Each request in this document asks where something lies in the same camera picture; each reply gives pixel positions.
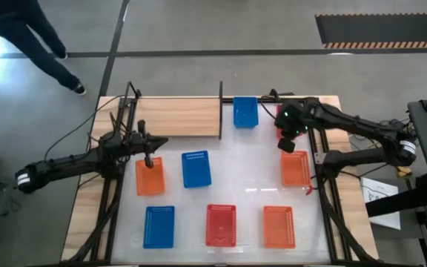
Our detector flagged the black hazard-striped floor mat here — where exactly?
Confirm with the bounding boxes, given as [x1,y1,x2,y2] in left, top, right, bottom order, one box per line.
[315,13,427,50]

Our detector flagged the person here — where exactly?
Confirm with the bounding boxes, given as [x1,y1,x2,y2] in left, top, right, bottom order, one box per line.
[0,0,87,96]

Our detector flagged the black cable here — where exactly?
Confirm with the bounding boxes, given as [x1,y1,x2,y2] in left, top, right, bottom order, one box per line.
[44,95,125,164]

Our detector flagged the white paper sheet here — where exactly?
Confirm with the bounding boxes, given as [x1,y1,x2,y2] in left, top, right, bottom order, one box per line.
[360,177,402,231]

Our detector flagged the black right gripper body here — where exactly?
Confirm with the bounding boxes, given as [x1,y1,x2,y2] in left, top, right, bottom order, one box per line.
[275,100,313,154]

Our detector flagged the orange plastic basket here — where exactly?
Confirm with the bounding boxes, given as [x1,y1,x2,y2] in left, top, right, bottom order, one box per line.
[135,156,166,197]
[262,205,297,249]
[280,150,312,188]

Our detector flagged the blue plastic basket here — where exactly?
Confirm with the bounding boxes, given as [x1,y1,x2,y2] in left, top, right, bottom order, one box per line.
[232,96,259,129]
[181,150,213,189]
[142,205,176,249]

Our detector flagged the clear plastic table mat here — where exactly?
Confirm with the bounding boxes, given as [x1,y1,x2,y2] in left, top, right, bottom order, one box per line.
[110,103,333,265]

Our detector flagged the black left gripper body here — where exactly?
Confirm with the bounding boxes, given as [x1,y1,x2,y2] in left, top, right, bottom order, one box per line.
[126,119,154,169]

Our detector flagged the black equipment cart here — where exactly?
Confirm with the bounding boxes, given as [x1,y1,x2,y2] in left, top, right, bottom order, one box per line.
[365,90,427,267]

